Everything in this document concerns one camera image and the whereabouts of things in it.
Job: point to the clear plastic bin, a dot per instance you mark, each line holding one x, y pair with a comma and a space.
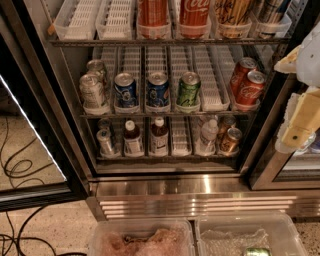
230, 234
143, 237

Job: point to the white soda can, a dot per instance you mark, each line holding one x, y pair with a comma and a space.
92, 91
97, 67

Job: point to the front silver slim can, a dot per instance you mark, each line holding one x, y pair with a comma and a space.
106, 143

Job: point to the red cola can top shelf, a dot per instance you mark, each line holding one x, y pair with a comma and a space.
194, 12

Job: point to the left blue soda can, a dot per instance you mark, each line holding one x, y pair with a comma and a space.
125, 88

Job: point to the green can in bin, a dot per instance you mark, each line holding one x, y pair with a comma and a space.
254, 251

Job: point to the right brown juice bottle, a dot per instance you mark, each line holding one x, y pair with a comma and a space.
159, 137

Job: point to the rear white soda can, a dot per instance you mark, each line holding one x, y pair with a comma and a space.
97, 67

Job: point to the open glass fridge door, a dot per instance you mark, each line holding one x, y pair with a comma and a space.
49, 167

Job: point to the right clear plastic bin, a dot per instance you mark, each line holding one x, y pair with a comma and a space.
230, 234

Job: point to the dark can top shelf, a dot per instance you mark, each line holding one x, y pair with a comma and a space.
273, 11

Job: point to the rear red cola can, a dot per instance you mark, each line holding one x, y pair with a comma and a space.
243, 66

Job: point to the front gold can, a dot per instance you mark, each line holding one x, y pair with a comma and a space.
230, 140

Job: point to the rear gold can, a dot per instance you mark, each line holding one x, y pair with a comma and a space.
225, 123

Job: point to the front white soda can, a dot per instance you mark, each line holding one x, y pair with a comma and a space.
92, 91

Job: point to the green soda can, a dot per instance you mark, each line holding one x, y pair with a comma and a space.
188, 89

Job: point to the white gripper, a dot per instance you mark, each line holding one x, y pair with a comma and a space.
310, 61

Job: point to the right closed fridge door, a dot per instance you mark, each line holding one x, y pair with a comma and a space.
267, 168

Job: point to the left clear plastic bin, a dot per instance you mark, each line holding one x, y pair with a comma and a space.
143, 237

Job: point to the blue soda can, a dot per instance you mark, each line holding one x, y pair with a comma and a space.
157, 89
125, 88

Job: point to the gold can top shelf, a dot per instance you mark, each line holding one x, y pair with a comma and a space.
232, 12

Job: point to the brown juice bottle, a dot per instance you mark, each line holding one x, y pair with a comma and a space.
132, 138
159, 137

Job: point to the right blue soda can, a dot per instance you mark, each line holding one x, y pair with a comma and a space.
157, 89

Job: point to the stainless fridge cabinet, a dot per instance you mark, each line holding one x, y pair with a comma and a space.
181, 183

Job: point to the silver slim can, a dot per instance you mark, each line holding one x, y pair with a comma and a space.
105, 123
106, 143

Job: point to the orange soda can top shelf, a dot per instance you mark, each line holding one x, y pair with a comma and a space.
152, 13

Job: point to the clear water bottle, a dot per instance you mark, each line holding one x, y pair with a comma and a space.
205, 145

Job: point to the left brown juice bottle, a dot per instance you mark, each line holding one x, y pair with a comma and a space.
132, 138

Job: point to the front red cola can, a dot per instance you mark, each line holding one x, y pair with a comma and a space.
251, 88

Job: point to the rear silver slim can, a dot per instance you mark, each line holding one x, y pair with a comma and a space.
105, 123

